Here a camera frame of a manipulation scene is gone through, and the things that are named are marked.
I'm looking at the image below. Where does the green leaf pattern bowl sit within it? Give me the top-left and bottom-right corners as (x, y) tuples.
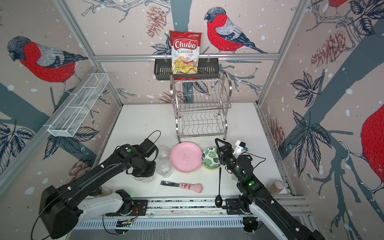
(202, 148), (221, 168)

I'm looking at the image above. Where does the pink plate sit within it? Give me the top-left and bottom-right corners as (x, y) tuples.
(170, 142), (203, 173)

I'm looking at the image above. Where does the silver two-tier dish rack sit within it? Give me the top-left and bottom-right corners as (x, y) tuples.
(170, 73), (232, 143)

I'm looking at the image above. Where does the lime green bowl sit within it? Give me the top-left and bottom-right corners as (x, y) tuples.
(205, 167), (220, 171)

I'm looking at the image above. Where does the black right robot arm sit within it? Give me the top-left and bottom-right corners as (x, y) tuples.
(215, 138), (324, 240)

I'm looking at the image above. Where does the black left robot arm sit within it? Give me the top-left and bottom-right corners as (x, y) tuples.
(39, 139), (159, 239)

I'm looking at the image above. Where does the pink cat paw spatula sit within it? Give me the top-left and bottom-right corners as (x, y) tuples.
(161, 181), (203, 194)

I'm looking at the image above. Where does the black spoon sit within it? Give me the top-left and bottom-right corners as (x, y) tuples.
(215, 167), (223, 208)

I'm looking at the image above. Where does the black lid jar left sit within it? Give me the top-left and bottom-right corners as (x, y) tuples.
(89, 186), (112, 198)

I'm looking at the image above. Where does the amber glass jar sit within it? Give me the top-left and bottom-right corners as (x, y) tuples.
(266, 180), (285, 196)

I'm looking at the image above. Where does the red cassava chips bag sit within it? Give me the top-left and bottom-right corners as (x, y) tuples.
(170, 31), (202, 75)

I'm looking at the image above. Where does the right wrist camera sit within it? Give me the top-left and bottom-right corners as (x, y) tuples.
(233, 140), (248, 158)

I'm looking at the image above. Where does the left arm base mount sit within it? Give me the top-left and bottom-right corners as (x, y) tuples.
(106, 199), (149, 218)

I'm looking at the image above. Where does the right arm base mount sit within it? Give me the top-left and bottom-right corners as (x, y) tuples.
(221, 197), (257, 216)

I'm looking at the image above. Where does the white wire mesh shelf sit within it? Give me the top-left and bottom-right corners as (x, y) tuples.
(48, 73), (110, 137)

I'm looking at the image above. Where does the black wall basket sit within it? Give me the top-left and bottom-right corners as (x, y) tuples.
(154, 58), (220, 81)

